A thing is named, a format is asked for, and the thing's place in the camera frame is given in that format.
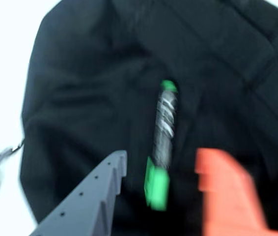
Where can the black whiteboard marker green cap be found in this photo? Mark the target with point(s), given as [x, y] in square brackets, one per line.
[162, 147]

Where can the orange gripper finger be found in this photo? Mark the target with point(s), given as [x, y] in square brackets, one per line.
[230, 191]

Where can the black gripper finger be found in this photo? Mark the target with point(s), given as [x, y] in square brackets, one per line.
[87, 204]

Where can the black fabric bag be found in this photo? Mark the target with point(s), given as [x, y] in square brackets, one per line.
[92, 86]

